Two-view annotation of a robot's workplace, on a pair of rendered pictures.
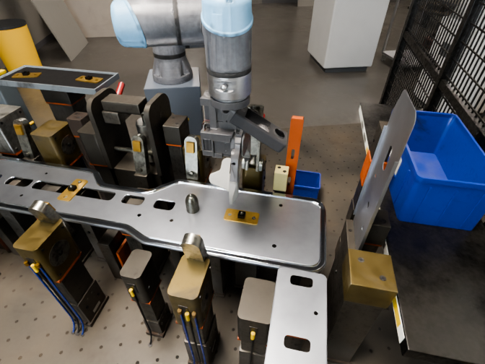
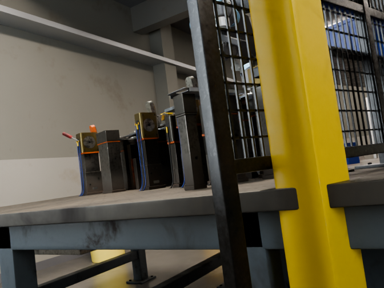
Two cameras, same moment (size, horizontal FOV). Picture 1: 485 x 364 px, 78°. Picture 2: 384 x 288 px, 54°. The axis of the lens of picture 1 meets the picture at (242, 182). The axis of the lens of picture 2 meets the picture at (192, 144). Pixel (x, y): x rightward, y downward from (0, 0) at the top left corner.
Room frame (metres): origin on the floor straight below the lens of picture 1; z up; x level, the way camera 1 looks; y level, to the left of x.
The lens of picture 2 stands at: (-0.79, -0.80, 0.75)
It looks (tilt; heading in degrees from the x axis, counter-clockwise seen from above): 4 degrees up; 39
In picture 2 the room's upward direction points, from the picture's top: 7 degrees counter-clockwise
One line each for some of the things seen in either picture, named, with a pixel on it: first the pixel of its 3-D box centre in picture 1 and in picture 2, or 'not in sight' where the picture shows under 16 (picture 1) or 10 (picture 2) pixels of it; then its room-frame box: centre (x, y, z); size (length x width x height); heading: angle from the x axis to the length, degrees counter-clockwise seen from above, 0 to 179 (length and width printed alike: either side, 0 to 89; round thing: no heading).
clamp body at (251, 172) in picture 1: (253, 203); not in sight; (0.67, -0.04, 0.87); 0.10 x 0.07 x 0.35; 168
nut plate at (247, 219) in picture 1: (241, 214); not in sight; (0.50, 0.00, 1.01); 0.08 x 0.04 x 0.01; 78
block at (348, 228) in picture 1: (339, 275); not in sight; (0.43, -0.25, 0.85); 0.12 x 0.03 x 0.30; 168
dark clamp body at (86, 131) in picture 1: (115, 172); not in sight; (0.81, 0.45, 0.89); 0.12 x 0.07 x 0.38; 168
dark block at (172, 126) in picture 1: (184, 177); not in sight; (0.76, 0.19, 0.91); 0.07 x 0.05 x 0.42; 168
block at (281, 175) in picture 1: (276, 217); not in sight; (0.60, -0.10, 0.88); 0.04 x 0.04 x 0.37; 78
